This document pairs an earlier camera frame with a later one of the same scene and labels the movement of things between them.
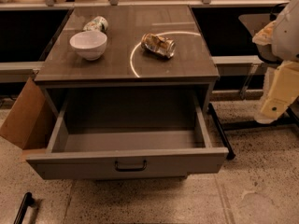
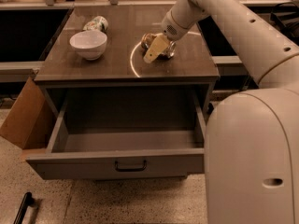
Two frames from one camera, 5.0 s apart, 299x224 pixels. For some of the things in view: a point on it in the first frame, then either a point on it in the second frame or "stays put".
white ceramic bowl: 91,44 stays put
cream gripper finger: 283,91 -> 171,30
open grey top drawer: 128,134 stays put
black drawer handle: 130,170 stays put
